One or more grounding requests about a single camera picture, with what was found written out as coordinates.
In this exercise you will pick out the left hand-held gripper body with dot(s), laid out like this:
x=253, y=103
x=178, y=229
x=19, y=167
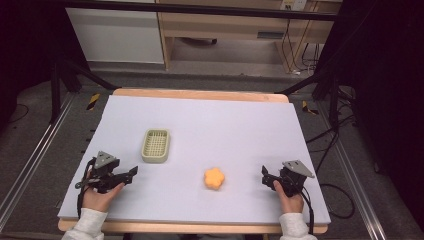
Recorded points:
x=106, y=166

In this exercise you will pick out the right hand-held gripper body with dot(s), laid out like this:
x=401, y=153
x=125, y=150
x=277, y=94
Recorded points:
x=294, y=174

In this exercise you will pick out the pale green plastic basket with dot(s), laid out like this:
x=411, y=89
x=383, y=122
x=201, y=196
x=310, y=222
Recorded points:
x=155, y=145

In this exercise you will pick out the orange flower-shaped sponge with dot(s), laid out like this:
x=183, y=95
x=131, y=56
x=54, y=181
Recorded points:
x=214, y=178

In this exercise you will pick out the person's right hand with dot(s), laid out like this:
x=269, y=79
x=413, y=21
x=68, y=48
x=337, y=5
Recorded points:
x=290, y=202

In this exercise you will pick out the person's left hand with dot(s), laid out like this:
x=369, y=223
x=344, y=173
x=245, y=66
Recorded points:
x=100, y=199

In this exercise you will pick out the yellow black striped tape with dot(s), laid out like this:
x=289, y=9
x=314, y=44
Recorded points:
x=93, y=101
x=309, y=108

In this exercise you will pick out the white foam table mat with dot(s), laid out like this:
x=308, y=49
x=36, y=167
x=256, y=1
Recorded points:
x=206, y=140

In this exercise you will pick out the wooden table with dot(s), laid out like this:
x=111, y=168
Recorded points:
x=200, y=94

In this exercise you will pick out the dark curtain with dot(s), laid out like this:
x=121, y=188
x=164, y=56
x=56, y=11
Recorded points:
x=30, y=40
x=386, y=83

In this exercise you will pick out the white cabinet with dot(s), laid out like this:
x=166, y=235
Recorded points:
x=116, y=35

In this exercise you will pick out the light wooden desk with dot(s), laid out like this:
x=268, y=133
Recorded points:
x=226, y=23

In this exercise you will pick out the white power strip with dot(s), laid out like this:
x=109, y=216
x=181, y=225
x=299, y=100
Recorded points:
x=294, y=4

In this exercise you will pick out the metal floor rail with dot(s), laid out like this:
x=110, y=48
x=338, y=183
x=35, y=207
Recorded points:
x=36, y=150
x=356, y=180

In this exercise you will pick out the black metal frame stand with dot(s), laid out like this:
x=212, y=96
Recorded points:
x=333, y=100
x=55, y=93

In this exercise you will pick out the black horizontal frame bar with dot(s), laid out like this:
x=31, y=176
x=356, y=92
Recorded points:
x=200, y=9

